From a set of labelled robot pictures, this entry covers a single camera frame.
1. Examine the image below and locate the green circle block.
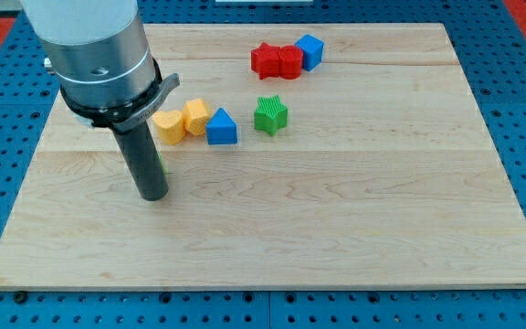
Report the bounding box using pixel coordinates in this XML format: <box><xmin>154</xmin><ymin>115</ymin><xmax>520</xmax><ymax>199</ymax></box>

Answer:
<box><xmin>158</xmin><ymin>152</ymin><xmax>168</xmax><ymax>175</ymax></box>

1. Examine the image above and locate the yellow hexagon block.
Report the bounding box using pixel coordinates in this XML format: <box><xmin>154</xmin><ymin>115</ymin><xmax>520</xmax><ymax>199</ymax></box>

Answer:
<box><xmin>183</xmin><ymin>99</ymin><xmax>212</xmax><ymax>136</ymax></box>

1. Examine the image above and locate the blue triangle block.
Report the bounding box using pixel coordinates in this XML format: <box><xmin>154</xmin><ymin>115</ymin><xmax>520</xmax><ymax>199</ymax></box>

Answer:
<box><xmin>205</xmin><ymin>108</ymin><xmax>237</xmax><ymax>145</ymax></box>

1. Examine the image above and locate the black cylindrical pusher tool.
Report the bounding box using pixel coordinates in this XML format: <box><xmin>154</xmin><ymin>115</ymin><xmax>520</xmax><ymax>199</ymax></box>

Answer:
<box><xmin>112</xmin><ymin>123</ymin><xmax>169</xmax><ymax>201</ymax></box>

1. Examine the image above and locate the wooden board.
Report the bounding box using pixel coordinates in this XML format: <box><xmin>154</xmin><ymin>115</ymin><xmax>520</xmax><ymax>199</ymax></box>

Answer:
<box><xmin>0</xmin><ymin>23</ymin><xmax>526</xmax><ymax>292</ymax></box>

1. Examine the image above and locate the red circle block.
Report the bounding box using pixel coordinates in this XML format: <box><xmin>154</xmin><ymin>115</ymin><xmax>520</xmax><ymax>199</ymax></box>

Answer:
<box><xmin>279</xmin><ymin>45</ymin><xmax>303</xmax><ymax>80</ymax></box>

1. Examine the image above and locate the green star block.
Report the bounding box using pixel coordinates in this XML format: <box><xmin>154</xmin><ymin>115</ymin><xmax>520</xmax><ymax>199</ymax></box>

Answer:
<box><xmin>254</xmin><ymin>95</ymin><xmax>289</xmax><ymax>136</ymax></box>

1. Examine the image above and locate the blue cube block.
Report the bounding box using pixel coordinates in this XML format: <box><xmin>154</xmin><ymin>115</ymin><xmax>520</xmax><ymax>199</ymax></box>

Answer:
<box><xmin>295</xmin><ymin>34</ymin><xmax>324</xmax><ymax>71</ymax></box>

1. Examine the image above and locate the black clamp with grey lever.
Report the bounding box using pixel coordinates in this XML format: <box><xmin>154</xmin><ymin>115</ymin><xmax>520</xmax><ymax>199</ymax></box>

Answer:
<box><xmin>60</xmin><ymin>60</ymin><xmax>180</xmax><ymax>133</ymax></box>

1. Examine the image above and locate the red star block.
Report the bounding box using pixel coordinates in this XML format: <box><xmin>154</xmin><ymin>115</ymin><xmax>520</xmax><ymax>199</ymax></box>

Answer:
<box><xmin>250</xmin><ymin>42</ymin><xmax>280</xmax><ymax>80</ymax></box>

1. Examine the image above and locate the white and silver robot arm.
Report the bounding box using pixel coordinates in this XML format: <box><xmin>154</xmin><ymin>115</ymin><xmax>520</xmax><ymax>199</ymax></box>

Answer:
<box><xmin>21</xmin><ymin>0</ymin><xmax>156</xmax><ymax>108</ymax></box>

